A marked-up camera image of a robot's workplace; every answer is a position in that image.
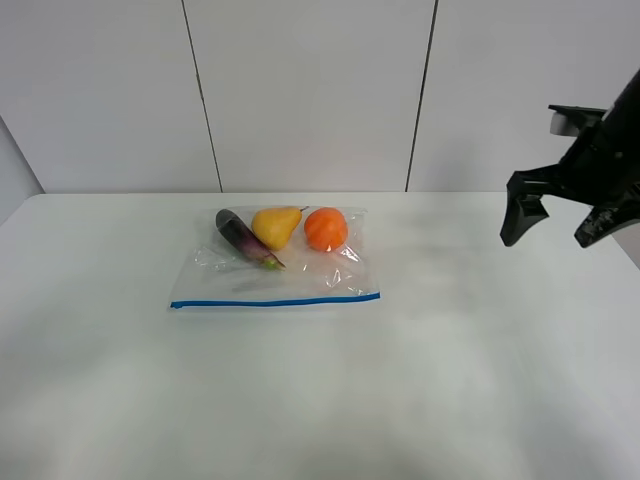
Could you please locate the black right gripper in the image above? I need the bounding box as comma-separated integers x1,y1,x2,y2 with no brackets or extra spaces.
500,104,639,247

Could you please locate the clear zip bag blue seal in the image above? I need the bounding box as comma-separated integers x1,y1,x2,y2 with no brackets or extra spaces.
170,206,380,310

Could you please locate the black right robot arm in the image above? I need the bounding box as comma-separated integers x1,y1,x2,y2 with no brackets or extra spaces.
500,75,639,248

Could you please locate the orange fruit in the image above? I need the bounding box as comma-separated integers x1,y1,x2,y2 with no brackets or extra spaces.
304,207,349,252

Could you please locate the yellow pear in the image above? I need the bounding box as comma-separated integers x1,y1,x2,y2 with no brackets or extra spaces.
251,207,306,251

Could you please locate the purple eggplant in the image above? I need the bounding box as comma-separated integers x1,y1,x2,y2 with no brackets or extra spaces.
215,209,286,271

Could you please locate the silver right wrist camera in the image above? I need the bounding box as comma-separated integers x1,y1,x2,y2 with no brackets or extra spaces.
550,112,580,137

